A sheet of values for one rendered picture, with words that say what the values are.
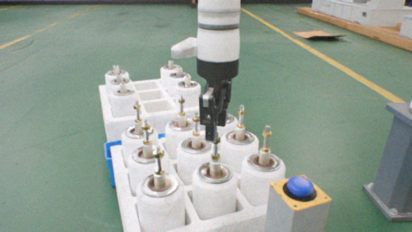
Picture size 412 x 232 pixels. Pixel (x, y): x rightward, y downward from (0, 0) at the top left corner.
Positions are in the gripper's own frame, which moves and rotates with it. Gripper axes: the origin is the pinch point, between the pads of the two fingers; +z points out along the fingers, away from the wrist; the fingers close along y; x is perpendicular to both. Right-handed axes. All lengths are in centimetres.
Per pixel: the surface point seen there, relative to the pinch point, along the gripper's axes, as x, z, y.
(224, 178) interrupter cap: -2.5, 10.5, -1.7
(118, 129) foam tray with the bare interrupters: 42, 21, 27
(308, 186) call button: -17.9, 2.8, -9.2
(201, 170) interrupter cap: 2.9, 10.5, -0.5
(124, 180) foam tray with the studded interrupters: 22.3, 17.8, -0.8
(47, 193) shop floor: 56, 36, 5
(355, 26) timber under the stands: -65, 30, 347
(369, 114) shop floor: -48, 36, 104
